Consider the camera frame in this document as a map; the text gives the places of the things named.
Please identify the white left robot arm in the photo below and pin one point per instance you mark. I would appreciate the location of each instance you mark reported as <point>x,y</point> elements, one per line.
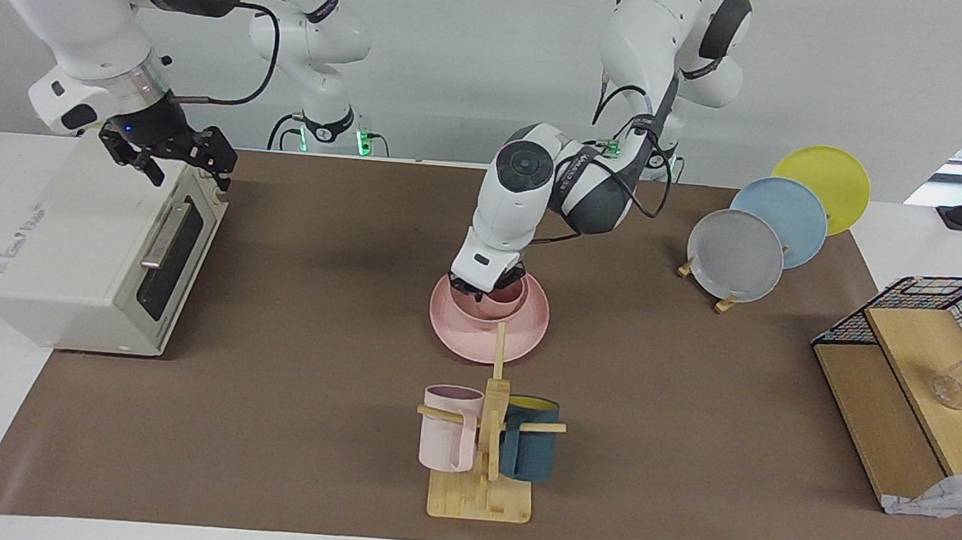
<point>520,213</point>

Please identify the pink plate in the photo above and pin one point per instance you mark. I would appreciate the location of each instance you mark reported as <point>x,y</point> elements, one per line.
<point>527,335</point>

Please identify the clear glass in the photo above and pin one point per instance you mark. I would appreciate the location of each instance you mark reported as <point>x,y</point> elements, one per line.
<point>948,391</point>

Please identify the pale pink mug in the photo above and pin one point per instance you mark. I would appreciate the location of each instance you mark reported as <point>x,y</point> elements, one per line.
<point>442,443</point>

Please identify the wooden mug tree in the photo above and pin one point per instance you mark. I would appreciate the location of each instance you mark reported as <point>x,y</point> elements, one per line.
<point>480,497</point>

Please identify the white toaster oven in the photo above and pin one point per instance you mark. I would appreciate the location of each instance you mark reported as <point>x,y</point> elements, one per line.
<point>81,230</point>

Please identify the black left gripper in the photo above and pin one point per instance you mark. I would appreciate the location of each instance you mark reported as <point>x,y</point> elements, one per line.
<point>479,291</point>

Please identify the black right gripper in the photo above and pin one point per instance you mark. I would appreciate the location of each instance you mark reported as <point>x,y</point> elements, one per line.
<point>157,129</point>

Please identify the brown table mat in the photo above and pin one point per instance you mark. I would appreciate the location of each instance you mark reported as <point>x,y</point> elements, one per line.
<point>261,442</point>

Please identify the gray plate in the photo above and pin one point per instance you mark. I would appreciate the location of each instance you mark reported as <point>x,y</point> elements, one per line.
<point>731,255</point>

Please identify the light blue plate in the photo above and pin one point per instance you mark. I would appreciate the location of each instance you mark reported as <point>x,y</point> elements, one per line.
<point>794,217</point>

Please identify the pink bowl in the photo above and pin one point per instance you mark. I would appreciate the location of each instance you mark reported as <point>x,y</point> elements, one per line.
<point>462,310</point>

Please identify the patterned white cloth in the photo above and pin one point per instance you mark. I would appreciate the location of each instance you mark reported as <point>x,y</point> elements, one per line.
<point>961,492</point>

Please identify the wooden plate rack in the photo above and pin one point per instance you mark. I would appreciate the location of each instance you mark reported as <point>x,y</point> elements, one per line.
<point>725,304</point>

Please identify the wooden stepped shelf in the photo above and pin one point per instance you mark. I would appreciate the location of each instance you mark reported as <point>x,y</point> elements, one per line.
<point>881,422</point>

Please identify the dark teal mug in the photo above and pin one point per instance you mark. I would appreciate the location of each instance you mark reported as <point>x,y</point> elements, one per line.
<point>531,454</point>

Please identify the yellow plate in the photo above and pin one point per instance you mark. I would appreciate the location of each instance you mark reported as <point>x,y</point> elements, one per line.
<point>832,177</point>

